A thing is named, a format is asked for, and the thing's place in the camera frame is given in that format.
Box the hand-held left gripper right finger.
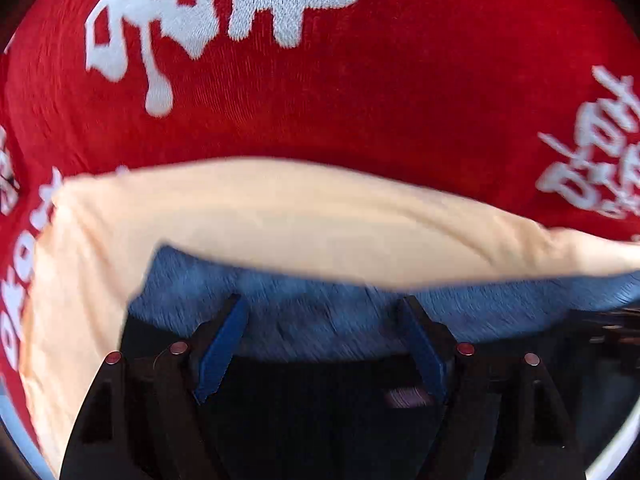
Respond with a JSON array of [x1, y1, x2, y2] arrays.
[[399, 295, 587, 480]]

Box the blue fuzzy cloth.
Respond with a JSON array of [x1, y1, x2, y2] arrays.
[[126, 244, 640, 365]]

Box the cream pants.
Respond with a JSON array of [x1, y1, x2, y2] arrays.
[[19, 158, 640, 478]]

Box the red blanket with white print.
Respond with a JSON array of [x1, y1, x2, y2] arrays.
[[0, 0, 640, 446]]

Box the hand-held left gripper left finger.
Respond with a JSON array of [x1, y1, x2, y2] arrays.
[[60, 293, 250, 480]]

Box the dark cloth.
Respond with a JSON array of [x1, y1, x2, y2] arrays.
[[120, 305, 640, 480]]

